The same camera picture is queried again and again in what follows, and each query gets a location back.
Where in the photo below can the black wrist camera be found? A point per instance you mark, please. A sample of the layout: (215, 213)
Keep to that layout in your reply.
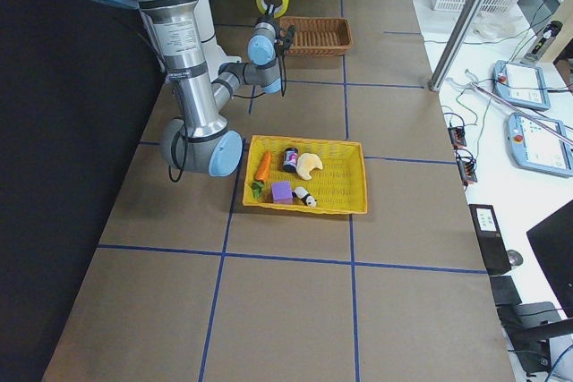
(286, 38)

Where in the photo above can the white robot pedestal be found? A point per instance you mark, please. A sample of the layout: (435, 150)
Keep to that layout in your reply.
(214, 54)

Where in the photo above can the brown wicker basket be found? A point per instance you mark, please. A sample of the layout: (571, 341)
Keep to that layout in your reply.
(318, 36)

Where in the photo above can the aluminium post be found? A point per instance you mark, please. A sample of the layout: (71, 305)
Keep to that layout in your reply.
(456, 39)

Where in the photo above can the small drink can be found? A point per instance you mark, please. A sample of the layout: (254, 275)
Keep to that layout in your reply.
(290, 160)

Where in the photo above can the black monitor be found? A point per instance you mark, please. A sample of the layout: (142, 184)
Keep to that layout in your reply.
(551, 242)

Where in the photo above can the black box device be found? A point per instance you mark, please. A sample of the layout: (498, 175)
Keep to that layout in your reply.
(488, 234)

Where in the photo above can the teach pendant near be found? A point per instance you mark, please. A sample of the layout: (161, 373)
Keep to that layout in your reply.
(539, 145)

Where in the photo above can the teach pendant far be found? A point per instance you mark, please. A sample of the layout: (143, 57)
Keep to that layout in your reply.
(521, 85)

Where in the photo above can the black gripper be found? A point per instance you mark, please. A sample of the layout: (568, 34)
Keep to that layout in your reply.
(268, 21)

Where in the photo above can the toy carrot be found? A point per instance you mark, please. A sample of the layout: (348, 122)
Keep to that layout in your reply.
(261, 176)

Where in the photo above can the purple foam block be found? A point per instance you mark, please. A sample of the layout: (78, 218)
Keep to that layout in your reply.
(282, 192)

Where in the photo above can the yellow plastic basket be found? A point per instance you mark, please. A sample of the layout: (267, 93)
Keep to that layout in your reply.
(340, 186)

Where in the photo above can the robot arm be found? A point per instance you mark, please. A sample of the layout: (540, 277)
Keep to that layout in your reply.
(203, 78)

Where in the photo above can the teach pendant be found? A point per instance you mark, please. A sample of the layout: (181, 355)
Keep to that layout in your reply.
(539, 145)
(521, 85)

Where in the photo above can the toy panda figure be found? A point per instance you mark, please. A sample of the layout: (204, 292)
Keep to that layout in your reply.
(305, 196)

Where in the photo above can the toy croissant bread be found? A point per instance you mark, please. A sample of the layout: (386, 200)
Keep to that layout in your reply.
(306, 163)

